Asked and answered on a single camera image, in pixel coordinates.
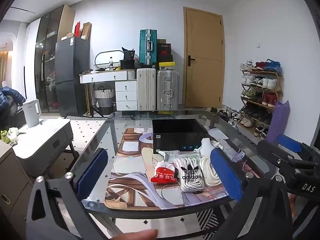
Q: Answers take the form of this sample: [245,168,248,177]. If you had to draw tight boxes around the red and white packet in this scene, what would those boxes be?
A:
[150,161,178,184]

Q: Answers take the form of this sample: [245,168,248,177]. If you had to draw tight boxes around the purple bag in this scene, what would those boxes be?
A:
[265,100,291,144]

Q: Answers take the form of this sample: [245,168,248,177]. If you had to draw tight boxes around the green and white plush toy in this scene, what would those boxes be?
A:
[0,127,20,146]

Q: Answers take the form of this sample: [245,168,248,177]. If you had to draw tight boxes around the grey side table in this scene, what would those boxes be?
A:
[11,119,74,176]

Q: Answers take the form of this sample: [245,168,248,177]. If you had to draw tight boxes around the glass door cabinet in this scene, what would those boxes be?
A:
[34,4,76,113]

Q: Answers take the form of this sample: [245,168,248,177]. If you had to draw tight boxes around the teal suitcase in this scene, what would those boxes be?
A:
[139,29,158,67]

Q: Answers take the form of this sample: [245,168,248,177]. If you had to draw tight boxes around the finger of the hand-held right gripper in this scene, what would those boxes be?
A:
[277,134,320,161]
[256,140,318,173]

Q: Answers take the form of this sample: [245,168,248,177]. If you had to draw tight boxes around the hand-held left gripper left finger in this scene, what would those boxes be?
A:
[25,148,118,240]

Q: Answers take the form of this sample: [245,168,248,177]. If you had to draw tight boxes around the oval mirror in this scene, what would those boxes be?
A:
[94,49,125,71]

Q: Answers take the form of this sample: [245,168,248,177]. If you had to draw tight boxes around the dark grey refrigerator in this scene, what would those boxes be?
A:
[55,36,91,117]

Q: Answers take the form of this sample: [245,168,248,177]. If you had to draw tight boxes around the woven laundry basket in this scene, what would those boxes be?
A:
[94,86,116,116]

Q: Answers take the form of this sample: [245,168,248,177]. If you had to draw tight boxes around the wooden shoe rack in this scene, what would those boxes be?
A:
[240,69,284,141]

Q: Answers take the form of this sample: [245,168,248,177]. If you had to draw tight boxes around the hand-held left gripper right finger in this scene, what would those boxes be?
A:
[209,148,293,240]

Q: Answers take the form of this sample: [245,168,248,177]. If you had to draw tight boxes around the pile of shoes on floor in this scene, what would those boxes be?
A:
[209,106,243,128]

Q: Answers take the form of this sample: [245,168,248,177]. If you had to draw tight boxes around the black bag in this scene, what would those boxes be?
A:
[119,47,136,70]

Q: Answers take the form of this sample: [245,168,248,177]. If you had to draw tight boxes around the wooden door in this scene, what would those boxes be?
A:
[183,7,225,108]

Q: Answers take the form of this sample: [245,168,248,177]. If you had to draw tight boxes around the dark box with red print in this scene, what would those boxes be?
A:
[157,42,173,63]

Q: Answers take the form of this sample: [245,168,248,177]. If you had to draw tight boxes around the grey cabinet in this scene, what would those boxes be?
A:
[0,140,34,233]

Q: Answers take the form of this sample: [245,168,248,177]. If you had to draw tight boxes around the bagged white shoelaces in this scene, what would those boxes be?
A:
[173,156,204,192]

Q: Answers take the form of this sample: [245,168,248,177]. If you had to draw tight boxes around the white dresser with drawers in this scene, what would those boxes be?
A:
[79,69,138,112]

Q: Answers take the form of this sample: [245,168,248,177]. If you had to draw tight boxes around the silver suitcase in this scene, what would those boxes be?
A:
[156,69,180,111]

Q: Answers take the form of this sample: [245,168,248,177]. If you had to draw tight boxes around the black storage box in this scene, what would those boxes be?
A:
[152,119,209,154]

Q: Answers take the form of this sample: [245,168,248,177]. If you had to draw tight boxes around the rows of shoes on rack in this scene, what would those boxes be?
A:
[239,59,283,140]

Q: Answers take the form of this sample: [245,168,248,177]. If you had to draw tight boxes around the beige curtain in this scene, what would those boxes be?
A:
[0,51,8,81]

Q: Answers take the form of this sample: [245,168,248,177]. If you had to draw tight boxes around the green medicine packet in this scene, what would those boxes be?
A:
[180,151,201,159]

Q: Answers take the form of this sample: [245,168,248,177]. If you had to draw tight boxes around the person's left hand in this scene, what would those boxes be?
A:
[110,229,159,240]

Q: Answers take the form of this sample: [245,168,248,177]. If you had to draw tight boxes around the blue down jacket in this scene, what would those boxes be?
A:
[0,86,27,128]

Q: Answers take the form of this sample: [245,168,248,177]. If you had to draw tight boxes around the printed anime desk mat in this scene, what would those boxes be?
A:
[104,127,266,210]

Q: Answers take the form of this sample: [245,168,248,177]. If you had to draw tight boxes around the cream suitcase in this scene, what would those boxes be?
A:
[136,68,157,111]

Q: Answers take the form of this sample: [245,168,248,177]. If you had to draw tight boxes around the tall cardboard box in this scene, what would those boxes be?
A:
[82,22,92,41]

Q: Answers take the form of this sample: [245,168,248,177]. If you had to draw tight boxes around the white charging cable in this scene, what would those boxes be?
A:
[199,156,223,187]

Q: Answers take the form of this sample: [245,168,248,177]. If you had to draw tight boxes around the white electric kettle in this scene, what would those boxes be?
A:
[21,99,42,128]

